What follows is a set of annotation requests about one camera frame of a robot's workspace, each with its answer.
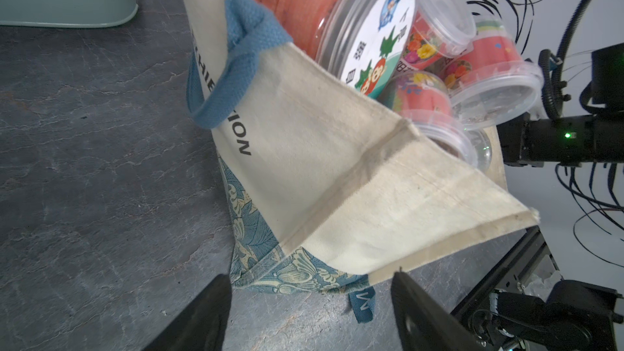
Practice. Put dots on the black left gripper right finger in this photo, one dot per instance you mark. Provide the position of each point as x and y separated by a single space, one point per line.
422 324

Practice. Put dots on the clear lid red seed jar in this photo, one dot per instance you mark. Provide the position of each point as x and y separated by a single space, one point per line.
441 29

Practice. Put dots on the red bee label seed jar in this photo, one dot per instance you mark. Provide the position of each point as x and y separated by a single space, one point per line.
422 98

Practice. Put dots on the cream canvas bag blue handles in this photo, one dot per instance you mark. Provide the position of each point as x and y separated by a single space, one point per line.
329 191

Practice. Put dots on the large radish label seed jar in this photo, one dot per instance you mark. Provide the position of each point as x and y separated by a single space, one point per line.
359 42

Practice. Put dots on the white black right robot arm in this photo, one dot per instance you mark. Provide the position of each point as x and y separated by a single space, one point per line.
594 137

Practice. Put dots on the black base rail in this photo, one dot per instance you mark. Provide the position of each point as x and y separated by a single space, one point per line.
522 301

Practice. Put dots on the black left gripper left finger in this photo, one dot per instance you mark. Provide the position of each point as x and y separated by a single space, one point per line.
202 325

